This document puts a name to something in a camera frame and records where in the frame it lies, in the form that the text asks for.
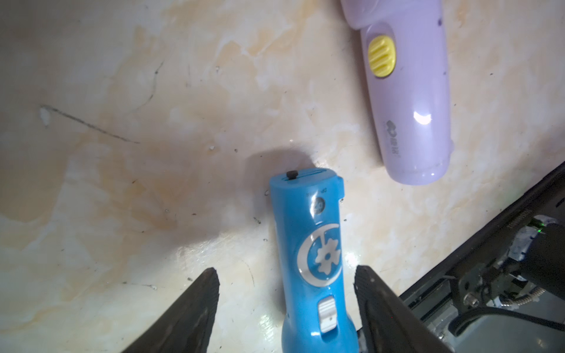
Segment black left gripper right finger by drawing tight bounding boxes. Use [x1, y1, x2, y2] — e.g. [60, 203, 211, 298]
[354, 266, 450, 352]

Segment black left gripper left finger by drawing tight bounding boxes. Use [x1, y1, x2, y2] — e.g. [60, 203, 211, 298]
[125, 268, 220, 352]

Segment blue flashlight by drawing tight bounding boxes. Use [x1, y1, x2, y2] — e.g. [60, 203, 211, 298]
[269, 168, 359, 352]

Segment purple flashlight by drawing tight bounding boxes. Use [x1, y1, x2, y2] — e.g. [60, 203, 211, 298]
[341, 1, 453, 185]

